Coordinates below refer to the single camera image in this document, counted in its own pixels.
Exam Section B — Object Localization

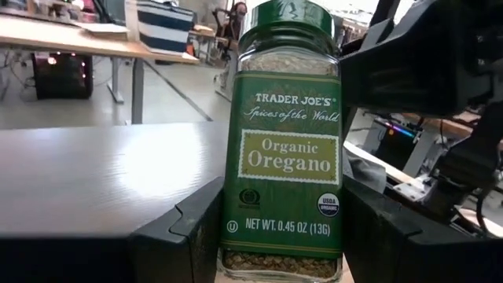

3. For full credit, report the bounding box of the navy white striped bin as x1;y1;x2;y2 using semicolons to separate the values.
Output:
136;0;196;54

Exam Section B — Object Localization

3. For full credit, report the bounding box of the black computer tower with lights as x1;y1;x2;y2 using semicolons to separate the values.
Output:
31;51;94;100

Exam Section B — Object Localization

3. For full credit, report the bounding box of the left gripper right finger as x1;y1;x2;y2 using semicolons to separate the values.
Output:
342;175;503;283

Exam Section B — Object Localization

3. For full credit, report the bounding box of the grey cloth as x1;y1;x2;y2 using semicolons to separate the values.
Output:
343;149;388;193

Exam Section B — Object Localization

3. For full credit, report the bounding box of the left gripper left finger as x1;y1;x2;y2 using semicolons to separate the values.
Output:
127;176;225;283

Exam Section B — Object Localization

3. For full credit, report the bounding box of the light wood table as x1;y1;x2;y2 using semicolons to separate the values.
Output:
0;15;201;125

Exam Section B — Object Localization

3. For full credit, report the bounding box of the person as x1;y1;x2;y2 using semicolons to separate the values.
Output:
226;2;248;40

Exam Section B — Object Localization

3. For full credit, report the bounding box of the green lid oregano jar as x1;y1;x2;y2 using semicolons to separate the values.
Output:
216;0;346;283

